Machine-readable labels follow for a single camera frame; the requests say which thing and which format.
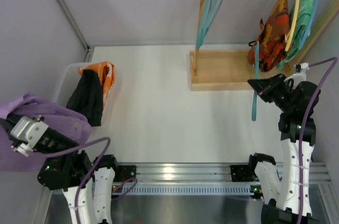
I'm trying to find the purple trousers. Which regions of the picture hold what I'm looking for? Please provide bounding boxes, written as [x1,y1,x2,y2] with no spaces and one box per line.
[0,93,92,173]

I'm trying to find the teal hanger with trousers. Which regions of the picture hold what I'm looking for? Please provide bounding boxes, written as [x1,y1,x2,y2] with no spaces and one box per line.
[248,41,261,122]

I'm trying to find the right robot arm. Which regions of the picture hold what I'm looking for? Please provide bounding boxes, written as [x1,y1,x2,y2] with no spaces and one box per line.
[247,74,321,223]

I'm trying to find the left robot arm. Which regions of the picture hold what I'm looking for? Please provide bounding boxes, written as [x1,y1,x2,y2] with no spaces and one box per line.
[1,115,119,223]

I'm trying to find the orange camouflage trousers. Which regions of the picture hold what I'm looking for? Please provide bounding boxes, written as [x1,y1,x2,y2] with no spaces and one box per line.
[247,0,290,72]

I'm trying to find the yellow hanger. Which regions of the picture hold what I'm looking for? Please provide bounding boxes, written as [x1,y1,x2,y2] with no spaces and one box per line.
[284,0,300,52]

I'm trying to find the black trousers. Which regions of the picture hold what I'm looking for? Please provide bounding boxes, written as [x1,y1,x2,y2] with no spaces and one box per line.
[66,69,103,127]

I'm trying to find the blue hanger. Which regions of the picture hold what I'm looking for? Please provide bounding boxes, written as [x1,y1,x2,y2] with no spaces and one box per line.
[298,0,319,50]

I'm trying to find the green trousers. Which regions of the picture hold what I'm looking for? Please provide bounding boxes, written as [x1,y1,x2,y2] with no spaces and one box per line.
[276,0,314,69]

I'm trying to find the empty teal hanger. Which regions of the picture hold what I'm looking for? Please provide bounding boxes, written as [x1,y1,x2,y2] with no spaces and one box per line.
[200,0,231,47]
[196,0,213,49]

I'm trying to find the wooden clothes rack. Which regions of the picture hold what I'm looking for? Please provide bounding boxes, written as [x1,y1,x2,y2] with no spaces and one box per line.
[190,0,338,91]

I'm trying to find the white plastic basket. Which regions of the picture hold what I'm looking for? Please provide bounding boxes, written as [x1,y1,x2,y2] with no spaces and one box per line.
[53,62,90,107]

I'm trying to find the orange white garment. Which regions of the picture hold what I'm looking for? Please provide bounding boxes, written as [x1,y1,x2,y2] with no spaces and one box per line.
[77,61,115,107]

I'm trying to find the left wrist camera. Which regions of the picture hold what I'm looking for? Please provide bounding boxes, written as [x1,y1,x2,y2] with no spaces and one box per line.
[10,117,49,157]

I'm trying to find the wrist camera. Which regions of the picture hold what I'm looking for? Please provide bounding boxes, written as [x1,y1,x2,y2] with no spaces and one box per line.
[284,62,309,83]
[10,117,49,157]

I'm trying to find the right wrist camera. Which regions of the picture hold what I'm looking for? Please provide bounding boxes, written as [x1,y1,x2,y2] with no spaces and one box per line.
[284,62,309,83]

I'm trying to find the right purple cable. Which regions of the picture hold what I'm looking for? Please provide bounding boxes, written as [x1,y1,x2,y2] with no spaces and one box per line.
[295,57,339,224]

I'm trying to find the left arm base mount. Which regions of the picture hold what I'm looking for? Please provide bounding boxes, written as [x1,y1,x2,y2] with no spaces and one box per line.
[113,165,137,183]

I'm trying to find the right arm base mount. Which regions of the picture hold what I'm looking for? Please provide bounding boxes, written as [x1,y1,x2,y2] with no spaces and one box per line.
[230,165,258,182]

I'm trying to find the aluminium mounting rail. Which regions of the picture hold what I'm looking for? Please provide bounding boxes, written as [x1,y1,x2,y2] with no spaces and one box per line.
[113,162,332,183]

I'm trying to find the grey slotted cable duct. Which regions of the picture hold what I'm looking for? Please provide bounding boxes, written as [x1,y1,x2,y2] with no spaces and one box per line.
[112,183,261,196]

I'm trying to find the aluminium corner frame post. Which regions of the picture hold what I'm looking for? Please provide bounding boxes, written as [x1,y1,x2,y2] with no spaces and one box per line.
[55,0,90,51]

